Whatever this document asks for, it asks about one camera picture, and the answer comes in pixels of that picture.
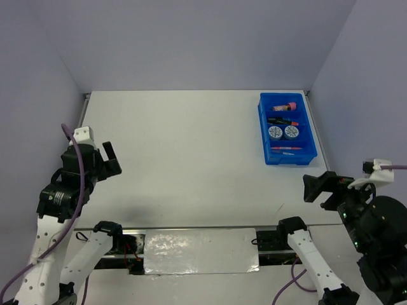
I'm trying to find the blue round tub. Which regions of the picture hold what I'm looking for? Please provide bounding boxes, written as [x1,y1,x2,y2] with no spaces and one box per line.
[283,125,300,140]
[268,125,284,141]

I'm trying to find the silver foil plate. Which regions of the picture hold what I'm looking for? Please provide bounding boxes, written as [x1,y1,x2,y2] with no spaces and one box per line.
[144,228,259,275]

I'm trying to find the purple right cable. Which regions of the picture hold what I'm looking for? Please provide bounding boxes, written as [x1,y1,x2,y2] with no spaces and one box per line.
[272,164,407,305]

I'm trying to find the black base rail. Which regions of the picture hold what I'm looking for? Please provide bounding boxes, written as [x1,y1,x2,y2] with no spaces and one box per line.
[96,227,296,276]

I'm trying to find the purple cable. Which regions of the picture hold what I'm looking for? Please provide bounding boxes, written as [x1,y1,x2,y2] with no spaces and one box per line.
[272,164,407,305]
[0,123,92,305]

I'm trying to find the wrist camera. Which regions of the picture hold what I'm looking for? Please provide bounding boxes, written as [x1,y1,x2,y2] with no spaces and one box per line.
[73,126,96,147]
[347,158,394,189]

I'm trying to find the thin orange pen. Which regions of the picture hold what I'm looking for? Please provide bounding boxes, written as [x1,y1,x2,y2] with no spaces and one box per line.
[271,146,303,151]

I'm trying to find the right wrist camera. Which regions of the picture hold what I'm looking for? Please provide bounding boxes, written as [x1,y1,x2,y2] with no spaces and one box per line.
[347,158,394,189]

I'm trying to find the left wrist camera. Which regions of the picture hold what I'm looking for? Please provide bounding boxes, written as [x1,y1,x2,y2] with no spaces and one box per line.
[73,126,96,147]

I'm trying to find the pink tube of pins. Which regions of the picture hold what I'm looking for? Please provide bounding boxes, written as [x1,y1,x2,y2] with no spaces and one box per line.
[270,102,297,112]

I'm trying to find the orange black highlighter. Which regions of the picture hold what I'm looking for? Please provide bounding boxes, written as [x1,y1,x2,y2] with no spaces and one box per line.
[273,118,299,126]

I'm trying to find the blue compartment tray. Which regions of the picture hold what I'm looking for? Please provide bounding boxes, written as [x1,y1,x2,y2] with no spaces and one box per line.
[258,92,317,165]

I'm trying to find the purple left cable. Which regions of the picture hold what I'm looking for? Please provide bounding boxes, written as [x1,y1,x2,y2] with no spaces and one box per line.
[0,123,92,305]

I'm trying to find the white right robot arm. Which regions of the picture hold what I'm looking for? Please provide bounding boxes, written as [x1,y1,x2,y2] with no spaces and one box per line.
[276,171,406,304]

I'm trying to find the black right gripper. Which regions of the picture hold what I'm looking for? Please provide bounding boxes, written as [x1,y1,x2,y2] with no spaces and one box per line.
[301,165,378,247]

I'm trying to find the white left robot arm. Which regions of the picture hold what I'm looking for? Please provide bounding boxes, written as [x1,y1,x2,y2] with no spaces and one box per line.
[1,142,125,304]

